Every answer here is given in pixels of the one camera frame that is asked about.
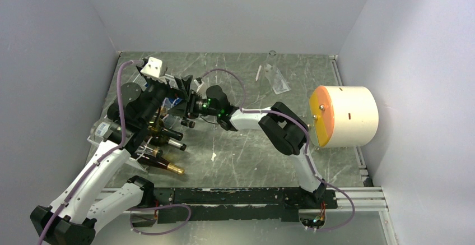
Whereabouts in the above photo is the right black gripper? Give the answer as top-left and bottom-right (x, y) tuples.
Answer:
(167, 90), (220, 120)

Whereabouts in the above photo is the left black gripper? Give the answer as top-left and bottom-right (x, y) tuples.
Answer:
(139, 73), (192, 125)

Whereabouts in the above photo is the dark green wine bottle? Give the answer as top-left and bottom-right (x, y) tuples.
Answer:
(106, 102), (184, 142)

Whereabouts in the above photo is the clear amber liquor bottle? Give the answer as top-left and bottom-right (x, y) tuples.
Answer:
(153, 105), (174, 122)

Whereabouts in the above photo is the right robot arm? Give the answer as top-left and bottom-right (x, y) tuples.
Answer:
(169, 85), (327, 208)

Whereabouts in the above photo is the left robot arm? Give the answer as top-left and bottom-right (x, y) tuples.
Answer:
(30, 79), (189, 244)

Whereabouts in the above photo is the small dark capped bottle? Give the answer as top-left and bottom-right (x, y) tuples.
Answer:
(180, 119), (195, 128)

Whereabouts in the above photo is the blue clear bottle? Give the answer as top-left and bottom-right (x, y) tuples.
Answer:
(146, 81), (182, 105)

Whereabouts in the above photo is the gold foil wine bottle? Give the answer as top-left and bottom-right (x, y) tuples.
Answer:
(138, 156), (185, 175)

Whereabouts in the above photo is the clear bottle white label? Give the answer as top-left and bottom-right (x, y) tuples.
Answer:
(89, 121), (110, 143)

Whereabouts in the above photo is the white pink capped pen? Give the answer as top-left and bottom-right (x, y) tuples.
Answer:
(255, 65), (262, 82)

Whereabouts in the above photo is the clear glass flask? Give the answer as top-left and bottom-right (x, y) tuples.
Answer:
(264, 50), (277, 88)

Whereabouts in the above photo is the white cylinder orange face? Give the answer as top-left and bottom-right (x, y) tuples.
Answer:
(309, 85), (379, 148)

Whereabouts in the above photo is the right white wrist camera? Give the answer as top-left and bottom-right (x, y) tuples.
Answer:
(193, 78), (208, 96)

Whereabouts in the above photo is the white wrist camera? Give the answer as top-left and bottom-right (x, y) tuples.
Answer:
(140, 57), (166, 80)
(193, 78), (208, 96)

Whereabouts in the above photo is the white wire wine rack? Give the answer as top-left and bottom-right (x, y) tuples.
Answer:
(88, 80), (186, 175)

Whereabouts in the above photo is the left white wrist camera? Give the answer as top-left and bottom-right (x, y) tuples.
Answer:
(140, 57), (166, 80)

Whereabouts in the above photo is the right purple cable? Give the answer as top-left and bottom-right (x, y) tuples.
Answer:
(200, 68), (356, 233)

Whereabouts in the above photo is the purple cable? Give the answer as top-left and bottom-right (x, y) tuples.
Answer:
(37, 59), (192, 245)
(200, 68), (356, 233)

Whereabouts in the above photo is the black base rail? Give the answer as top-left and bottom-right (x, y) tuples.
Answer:
(137, 187), (338, 224)

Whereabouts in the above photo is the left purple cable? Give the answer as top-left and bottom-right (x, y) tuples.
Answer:
(37, 59), (192, 245)

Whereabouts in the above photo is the aluminium frame rail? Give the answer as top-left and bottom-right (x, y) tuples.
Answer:
(96, 187), (388, 232)

